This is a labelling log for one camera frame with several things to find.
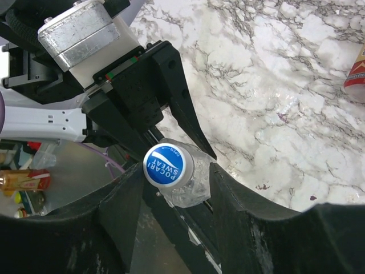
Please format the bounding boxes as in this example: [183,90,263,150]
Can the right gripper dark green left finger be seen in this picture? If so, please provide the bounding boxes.
[1,164,144,273]

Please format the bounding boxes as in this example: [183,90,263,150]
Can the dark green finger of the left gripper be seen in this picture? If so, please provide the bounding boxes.
[151,41,217,159]
[94,96,218,273]

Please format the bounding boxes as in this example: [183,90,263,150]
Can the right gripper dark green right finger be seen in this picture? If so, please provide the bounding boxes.
[209,163,364,273]

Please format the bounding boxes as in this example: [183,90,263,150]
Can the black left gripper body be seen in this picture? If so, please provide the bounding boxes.
[82,41,177,137]

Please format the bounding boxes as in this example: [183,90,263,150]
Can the clear plastic bottle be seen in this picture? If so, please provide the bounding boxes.
[159,138,216,208]

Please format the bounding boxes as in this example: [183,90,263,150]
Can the gold label drink bottle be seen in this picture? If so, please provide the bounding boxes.
[343,45,365,103]

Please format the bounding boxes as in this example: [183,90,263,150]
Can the blue white bottle cap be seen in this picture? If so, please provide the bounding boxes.
[143,143,193,189]

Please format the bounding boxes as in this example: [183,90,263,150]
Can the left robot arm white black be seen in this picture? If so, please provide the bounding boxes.
[1,1,215,273]

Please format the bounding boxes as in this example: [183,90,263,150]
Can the boxes and bottles below table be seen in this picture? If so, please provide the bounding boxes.
[1,139,58,219]

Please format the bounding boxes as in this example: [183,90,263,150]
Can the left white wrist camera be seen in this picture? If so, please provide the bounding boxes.
[38,1,140,88]

